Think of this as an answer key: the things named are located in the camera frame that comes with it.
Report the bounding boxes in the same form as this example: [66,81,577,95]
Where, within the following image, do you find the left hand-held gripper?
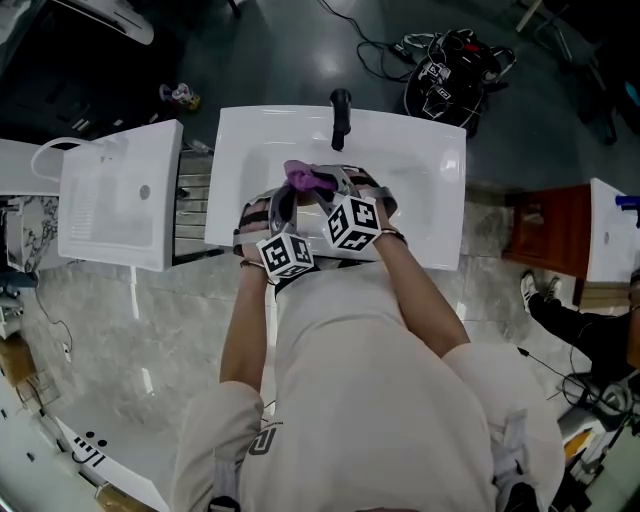
[232,188,316,284]

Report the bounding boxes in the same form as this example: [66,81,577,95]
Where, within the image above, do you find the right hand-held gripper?
[298,163,402,252]

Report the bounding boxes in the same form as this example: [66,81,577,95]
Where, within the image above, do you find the purple cloth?
[282,159,335,195]

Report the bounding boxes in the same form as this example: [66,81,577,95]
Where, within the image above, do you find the white sink bowl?
[203,104,468,272]

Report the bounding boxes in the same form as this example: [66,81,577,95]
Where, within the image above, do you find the person's right forearm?
[373,230,473,359]

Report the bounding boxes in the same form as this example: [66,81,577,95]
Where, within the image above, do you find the person's left forearm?
[218,252,282,397]

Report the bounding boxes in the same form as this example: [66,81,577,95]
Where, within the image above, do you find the person's left hand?
[239,196,274,242]

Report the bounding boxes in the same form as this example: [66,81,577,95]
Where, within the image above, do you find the person's right hand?
[346,168,392,202]

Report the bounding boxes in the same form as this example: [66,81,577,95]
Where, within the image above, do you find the black faucet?
[329,88,354,152]

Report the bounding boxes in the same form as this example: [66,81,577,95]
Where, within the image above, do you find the metal rack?
[172,144,226,267]

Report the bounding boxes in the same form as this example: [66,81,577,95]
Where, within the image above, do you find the small colourful bottles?
[158,81,203,110]

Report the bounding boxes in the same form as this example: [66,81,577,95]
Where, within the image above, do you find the white laundry sink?
[57,118,185,273]

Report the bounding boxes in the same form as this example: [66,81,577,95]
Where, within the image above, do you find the black equipment bag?
[401,28,517,137]

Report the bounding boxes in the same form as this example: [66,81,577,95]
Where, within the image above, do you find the person's white shirt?
[172,259,567,512]

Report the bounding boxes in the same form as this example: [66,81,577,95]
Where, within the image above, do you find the brown wooden cabinet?
[502,183,594,307]

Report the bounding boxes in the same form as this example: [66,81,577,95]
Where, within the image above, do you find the white bathtub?
[63,0,155,47]

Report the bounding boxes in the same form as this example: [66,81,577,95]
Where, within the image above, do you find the white curved faucet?
[30,137,99,182]

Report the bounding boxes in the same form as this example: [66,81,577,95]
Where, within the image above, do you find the marble pattern cabinet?
[0,193,62,274]

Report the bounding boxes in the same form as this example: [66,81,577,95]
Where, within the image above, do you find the white basin with blue faucet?
[584,176,640,284]

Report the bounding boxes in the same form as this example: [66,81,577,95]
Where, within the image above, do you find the black office chair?
[569,19,640,147]

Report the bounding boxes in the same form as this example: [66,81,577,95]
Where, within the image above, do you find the white tub with control panel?
[0,378,172,512]

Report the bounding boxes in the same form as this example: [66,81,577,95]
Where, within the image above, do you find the black floor cable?
[317,0,417,82]

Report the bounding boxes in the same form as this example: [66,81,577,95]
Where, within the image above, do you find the thin black cable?
[516,346,606,404]

